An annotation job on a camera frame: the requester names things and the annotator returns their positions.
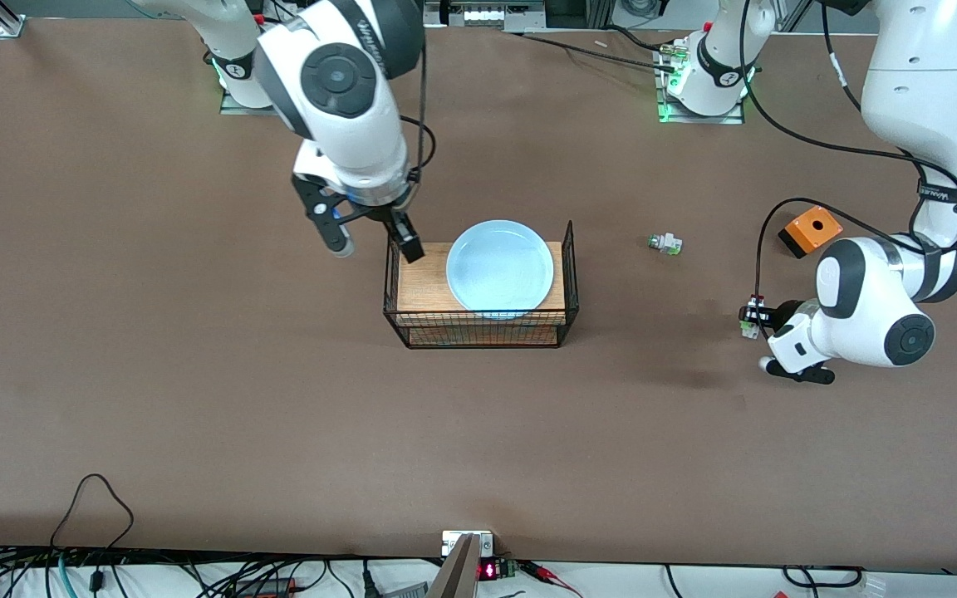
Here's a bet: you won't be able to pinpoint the silver camera mount bracket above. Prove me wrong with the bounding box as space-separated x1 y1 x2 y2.
442 530 496 559

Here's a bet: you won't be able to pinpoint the orange button enclosure box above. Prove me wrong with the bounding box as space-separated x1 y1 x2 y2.
778 206 844 259

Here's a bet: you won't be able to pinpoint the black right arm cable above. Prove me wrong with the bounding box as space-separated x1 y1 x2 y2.
400 33 438 185

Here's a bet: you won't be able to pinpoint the black coiled cable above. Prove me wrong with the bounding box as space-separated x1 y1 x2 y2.
782 565 866 589

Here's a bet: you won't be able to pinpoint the black looped cable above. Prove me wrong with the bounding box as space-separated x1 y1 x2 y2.
51 473 135 554

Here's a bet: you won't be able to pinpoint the black cable with metal connector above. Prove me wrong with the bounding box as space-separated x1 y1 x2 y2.
503 25 691 76

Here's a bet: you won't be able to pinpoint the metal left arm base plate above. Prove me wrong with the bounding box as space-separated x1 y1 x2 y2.
655 37 747 125

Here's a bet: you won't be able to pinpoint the red and black probe leads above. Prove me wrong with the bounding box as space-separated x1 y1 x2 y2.
518 561 584 598

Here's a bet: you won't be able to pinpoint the light blue round plate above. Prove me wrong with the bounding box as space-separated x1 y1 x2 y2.
446 219 555 321

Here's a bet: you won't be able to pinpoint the red push button switch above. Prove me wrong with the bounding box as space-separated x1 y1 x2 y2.
740 294 767 340

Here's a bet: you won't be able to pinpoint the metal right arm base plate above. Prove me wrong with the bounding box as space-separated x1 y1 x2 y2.
219 58 280 115

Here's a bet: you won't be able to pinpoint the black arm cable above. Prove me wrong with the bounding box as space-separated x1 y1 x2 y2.
740 0 957 304
400 33 438 185

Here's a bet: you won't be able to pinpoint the grey camera pole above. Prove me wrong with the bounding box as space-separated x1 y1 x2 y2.
427 534 481 598

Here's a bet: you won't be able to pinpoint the grey control box with lights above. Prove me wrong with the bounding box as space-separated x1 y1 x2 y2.
425 0 546 31

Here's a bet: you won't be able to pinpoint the black power adapter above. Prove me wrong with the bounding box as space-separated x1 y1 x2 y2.
233 577 297 597

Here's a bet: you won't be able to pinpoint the black wire rack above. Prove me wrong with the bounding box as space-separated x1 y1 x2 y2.
383 220 580 350

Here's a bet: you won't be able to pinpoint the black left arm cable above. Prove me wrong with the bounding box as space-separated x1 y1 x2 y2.
740 0 957 304

